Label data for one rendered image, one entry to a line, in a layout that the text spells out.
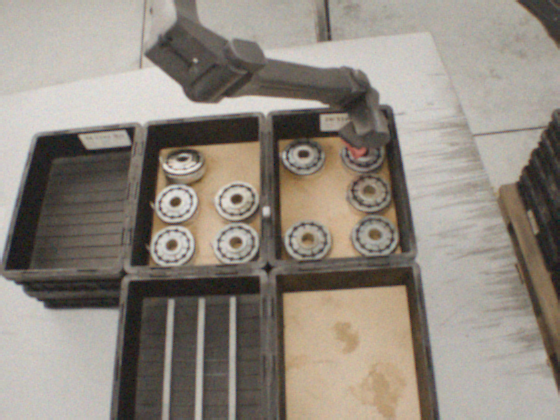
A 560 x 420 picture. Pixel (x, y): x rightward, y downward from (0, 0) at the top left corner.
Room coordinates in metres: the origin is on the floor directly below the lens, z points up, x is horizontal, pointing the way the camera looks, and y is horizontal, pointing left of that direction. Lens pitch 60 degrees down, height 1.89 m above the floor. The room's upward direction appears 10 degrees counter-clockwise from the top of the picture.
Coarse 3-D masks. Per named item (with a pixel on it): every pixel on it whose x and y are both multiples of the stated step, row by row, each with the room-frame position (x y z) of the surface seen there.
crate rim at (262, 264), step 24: (168, 120) 0.85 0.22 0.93; (192, 120) 0.83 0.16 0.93; (264, 120) 0.79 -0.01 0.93; (144, 144) 0.79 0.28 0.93; (264, 144) 0.73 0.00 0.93; (264, 168) 0.66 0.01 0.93; (264, 192) 0.60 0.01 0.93; (264, 240) 0.49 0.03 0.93; (216, 264) 0.45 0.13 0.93; (240, 264) 0.44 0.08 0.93; (264, 264) 0.44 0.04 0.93
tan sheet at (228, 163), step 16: (240, 144) 0.81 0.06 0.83; (256, 144) 0.80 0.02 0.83; (208, 160) 0.78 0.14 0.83; (224, 160) 0.77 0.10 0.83; (240, 160) 0.76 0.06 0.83; (256, 160) 0.76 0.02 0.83; (160, 176) 0.76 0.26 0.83; (208, 176) 0.73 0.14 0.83; (224, 176) 0.73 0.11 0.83; (240, 176) 0.72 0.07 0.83; (256, 176) 0.71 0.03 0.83; (160, 192) 0.71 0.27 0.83; (208, 192) 0.69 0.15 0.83; (208, 208) 0.64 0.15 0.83; (160, 224) 0.62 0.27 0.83; (192, 224) 0.61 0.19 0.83; (208, 224) 0.60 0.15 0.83; (224, 224) 0.59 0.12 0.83; (256, 224) 0.58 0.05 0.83; (208, 240) 0.56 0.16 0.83; (208, 256) 0.52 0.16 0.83
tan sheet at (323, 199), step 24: (336, 144) 0.76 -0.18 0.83; (336, 168) 0.69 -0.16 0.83; (384, 168) 0.67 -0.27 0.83; (288, 192) 0.65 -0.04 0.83; (312, 192) 0.64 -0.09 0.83; (336, 192) 0.63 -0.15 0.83; (288, 216) 0.59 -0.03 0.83; (312, 216) 0.58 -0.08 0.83; (336, 216) 0.57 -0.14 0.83; (384, 216) 0.55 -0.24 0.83; (336, 240) 0.51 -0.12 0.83
